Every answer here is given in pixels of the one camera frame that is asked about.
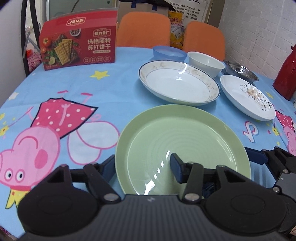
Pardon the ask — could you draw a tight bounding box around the left orange chair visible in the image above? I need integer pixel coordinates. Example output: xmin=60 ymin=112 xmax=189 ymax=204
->
xmin=116 ymin=11 xmax=171 ymax=48

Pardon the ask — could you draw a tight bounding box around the stainless steel bowl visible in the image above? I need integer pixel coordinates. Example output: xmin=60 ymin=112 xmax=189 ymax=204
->
xmin=224 ymin=60 xmax=259 ymax=83

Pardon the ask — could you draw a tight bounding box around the brown paper bag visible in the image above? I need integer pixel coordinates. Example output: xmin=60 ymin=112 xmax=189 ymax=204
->
xmin=116 ymin=1 xmax=169 ymax=23

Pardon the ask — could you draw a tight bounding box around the white ceramic bowl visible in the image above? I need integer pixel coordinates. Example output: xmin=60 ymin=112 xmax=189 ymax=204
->
xmin=188 ymin=52 xmax=225 ymax=78

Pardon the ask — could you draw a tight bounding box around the red thermos jug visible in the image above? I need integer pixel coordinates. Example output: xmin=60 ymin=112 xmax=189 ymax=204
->
xmin=273 ymin=45 xmax=296 ymax=100

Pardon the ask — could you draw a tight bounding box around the blue cartoon tablecloth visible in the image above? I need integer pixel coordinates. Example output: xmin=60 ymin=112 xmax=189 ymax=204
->
xmin=0 ymin=46 xmax=296 ymax=239

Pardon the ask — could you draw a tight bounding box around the yellow snack bag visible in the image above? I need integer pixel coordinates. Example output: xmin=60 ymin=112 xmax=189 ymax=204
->
xmin=168 ymin=11 xmax=185 ymax=50

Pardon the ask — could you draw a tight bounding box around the red cracker box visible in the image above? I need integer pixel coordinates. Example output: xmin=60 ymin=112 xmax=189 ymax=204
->
xmin=39 ymin=8 xmax=118 ymax=70

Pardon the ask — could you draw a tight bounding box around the right orange chair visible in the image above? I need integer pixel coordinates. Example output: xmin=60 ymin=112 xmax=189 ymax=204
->
xmin=183 ymin=21 xmax=226 ymax=61

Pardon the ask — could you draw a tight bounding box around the blue translucent plastic bowl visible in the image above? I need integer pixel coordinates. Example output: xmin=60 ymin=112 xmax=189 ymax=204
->
xmin=152 ymin=46 xmax=187 ymax=62

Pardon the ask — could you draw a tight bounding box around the white plate gold speckled rim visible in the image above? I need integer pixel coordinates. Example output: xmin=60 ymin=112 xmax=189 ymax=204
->
xmin=138 ymin=60 xmax=220 ymax=106

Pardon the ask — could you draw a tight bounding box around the green round plate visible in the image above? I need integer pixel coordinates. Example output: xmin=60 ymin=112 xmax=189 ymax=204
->
xmin=115 ymin=104 xmax=251 ymax=195

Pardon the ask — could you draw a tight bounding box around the wall poster chinese text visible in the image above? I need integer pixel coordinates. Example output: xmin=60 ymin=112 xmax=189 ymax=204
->
xmin=169 ymin=0 xmax=213 ymax=25

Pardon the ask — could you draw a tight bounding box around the white plate floral pattern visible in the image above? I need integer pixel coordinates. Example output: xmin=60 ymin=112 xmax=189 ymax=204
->
xmin=220 ymin=75 xmax=276 ymax=121

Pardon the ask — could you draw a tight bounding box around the orange chair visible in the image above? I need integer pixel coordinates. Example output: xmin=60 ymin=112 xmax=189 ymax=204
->
xmin=116 ymin=11 xmax=171 ymax=48
xmin=183 ymin=21 xmax=226 ymax=61

